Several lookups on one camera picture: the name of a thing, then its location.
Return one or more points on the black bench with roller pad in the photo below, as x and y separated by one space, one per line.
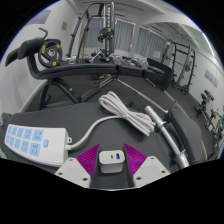
83 69

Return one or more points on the large purple wall poster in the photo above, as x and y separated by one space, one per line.
40 17

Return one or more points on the black flat weight bench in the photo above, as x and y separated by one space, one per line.
76 116

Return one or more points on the black power rack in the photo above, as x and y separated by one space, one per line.
185 66

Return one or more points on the black box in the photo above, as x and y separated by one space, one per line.
160 73

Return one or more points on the wide grey window curtain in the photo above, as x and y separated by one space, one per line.
124 35

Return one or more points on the white power strip blue sockets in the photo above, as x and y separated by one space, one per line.
50 150

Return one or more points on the narrow grey window curtain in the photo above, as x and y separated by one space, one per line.
150 43

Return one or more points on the black weight plate yellow marks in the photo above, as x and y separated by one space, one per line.
50 53

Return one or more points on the silver barbell bar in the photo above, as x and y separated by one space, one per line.
163 128

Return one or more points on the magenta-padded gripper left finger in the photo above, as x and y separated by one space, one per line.
71 171

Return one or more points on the person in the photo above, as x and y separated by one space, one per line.
220 123

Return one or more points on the black yellow plate on machine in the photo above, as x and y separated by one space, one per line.
106 34

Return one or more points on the small purple wall poster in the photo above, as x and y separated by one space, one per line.
211 78

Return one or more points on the small beige wall plaque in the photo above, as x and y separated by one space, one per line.
64 25

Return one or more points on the group of grey dumbbells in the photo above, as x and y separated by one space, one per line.
133 61

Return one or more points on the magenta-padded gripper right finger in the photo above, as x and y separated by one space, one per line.
151 170

